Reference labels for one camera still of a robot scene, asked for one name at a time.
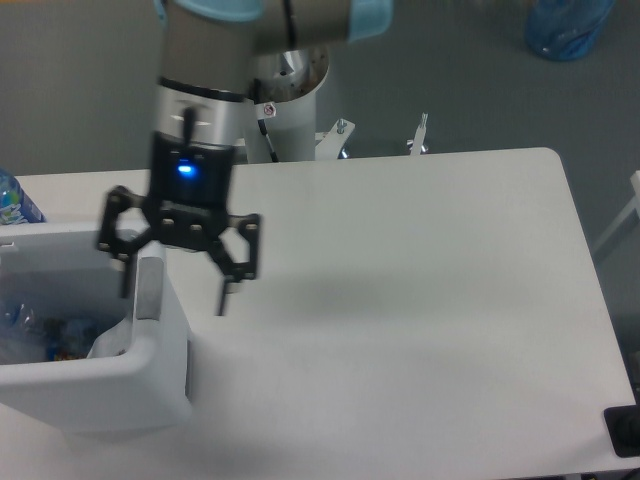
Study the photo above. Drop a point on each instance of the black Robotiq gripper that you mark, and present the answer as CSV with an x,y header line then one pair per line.
x,y
192,200

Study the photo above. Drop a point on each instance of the white tissue wrapper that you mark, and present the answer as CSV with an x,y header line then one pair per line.
x,y
113,342

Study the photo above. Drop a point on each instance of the clear plastic water bottle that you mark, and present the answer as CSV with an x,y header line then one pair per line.
x,y
23,335

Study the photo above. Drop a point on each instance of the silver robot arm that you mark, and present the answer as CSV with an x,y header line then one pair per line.
x,y
205,86

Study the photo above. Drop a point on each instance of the white plastic trash can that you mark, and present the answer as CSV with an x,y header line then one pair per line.
x,y
58,270

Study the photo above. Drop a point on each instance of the colourful snack wrapper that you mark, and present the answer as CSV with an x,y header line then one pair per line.
x,y
70,339

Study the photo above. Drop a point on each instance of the blue labelled drink bottle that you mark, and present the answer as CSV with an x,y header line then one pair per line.
x,y
16,206

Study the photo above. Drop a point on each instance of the blue plastic bag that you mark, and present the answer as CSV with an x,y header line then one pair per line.
x,y
565,30

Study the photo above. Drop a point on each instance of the black device at table edge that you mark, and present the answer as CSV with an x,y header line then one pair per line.
x,y
623,426

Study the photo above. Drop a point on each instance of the white pedestal base frame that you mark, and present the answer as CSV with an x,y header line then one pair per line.
x,y
334,143

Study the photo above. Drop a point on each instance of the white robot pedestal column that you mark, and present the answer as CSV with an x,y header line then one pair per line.
x,y
280,120

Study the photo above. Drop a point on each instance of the white furniture frame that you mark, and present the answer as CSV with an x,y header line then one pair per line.
x,y
620,227

